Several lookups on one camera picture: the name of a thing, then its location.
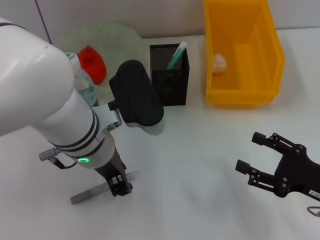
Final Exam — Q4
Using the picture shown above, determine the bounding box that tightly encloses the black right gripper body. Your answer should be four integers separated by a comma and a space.
273, 144, 320, 201

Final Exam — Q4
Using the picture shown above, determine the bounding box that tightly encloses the yellow plastic bin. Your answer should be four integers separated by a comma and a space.
202, 0, 286, 106

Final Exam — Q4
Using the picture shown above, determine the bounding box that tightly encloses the grey marker pen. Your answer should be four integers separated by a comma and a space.
70, 171, 136, 205

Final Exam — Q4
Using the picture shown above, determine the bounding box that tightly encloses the red funnel-shaped object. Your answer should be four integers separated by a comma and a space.
77, 44, 107, 85

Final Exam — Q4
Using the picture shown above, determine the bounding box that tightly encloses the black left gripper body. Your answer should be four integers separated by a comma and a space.
93, 146, 128, 182

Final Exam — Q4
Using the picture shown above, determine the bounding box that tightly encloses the green utility knife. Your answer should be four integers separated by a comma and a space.
165, 41, 188, 71

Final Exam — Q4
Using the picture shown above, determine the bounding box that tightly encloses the black mesh pen holder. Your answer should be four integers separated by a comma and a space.
149, 42, 191, 107

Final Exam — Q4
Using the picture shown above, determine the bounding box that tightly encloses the clear green-label water bottle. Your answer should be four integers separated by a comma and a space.
65, 51, 100, 108

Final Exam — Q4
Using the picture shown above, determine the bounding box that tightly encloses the green glass fruit plate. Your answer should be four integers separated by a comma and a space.
54, 21, 146, 101

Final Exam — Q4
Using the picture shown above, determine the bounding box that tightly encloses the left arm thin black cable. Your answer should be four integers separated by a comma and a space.
38, 146, 78, 170

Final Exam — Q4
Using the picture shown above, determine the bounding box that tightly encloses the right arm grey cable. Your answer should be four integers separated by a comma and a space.
306, 206, 320, 218

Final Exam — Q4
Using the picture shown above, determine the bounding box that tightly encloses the white paper ball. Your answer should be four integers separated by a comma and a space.
212, 53, 228, 74

